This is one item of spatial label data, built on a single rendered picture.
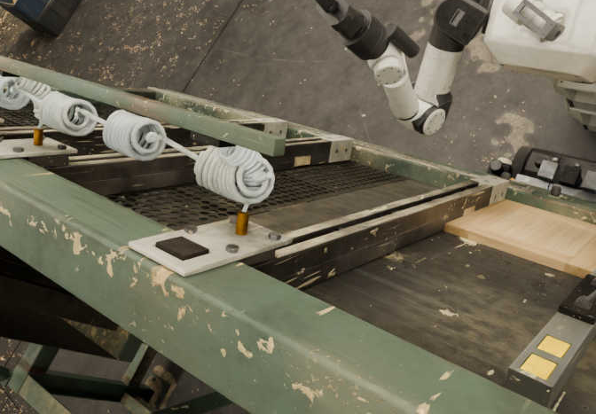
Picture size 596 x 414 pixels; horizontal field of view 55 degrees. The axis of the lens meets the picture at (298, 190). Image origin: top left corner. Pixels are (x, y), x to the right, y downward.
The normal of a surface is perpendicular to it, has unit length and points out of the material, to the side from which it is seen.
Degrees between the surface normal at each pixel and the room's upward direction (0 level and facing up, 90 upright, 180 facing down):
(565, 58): 68
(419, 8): 0
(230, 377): 30
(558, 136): 0
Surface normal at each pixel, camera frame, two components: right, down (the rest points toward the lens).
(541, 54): -0.58, 0.68
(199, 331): -0.61, 0.12
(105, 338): -0.45, -0.38
